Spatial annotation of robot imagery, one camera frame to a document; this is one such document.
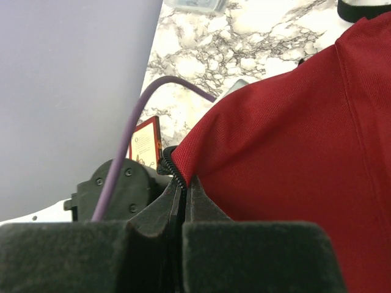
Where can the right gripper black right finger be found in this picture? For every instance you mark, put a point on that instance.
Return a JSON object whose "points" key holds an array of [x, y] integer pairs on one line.
{"points": [[221, 255]]}

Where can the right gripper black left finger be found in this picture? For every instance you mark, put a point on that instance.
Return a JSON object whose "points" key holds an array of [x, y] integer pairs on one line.
{"points": [[113, 256]]}

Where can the red book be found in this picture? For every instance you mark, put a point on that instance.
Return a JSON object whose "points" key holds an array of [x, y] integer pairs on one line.
{"points": [[145, 146]]}

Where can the red backpack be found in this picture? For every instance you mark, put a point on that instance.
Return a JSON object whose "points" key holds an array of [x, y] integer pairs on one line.
{"points": [[310, 145]]}

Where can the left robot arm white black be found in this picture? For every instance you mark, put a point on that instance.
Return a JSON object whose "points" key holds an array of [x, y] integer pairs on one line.
{"points": [[136, 188]]}

